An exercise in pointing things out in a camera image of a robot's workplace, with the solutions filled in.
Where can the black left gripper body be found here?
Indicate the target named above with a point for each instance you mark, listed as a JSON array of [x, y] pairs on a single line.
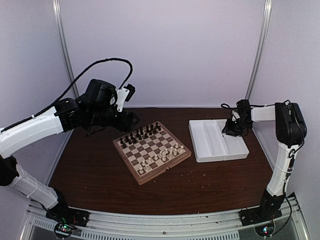
[[123, 124]]

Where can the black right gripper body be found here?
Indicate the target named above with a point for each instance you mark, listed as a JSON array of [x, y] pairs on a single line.
[[236, 127]]

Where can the white chess piece handed over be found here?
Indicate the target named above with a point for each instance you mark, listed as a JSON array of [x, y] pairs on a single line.
[[161, 154]]

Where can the white bishop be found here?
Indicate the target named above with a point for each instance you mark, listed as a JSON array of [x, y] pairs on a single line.
[[141, 171]]

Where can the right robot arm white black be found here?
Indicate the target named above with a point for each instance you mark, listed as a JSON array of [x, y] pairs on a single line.
[[290, 131]]

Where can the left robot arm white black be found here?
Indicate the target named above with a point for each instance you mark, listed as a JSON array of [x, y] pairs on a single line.
[[101, 106]]

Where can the row of dark chess pieces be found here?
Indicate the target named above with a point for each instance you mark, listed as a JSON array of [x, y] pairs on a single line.
[[144, 133]]

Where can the wooden chess board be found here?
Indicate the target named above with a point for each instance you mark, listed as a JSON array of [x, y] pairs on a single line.
[[134, 155]]

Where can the right controller board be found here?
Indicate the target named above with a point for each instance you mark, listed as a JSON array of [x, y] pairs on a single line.
[[264, 230]]

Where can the controller board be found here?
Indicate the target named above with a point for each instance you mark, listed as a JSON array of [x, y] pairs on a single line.
[[63, 230], [264, 230]]

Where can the left controller board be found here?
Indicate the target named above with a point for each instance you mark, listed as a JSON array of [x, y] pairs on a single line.
[[63, 230]]

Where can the white plastic tray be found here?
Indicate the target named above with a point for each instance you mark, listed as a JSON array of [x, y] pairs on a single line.
[[210, 144]]

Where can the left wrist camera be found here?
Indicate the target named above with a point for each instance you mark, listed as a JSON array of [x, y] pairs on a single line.
[[124, 94]]

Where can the left aluminium frame post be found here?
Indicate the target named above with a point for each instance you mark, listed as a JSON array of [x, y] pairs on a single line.
[[62, 38]]

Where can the aluminium frame post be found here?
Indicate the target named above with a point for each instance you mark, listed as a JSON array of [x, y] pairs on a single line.
[[263, 35], [62, 38]]

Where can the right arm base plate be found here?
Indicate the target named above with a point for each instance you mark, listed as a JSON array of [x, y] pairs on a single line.
[[254, 216]]

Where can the right aluminium frame post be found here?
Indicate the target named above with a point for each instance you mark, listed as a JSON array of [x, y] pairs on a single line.
[[263, 35]]

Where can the front aluminium rail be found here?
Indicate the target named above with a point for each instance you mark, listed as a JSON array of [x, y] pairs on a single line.
[[224, 225]]

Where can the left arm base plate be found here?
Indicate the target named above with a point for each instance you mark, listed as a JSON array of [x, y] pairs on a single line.
[[70, 216]]

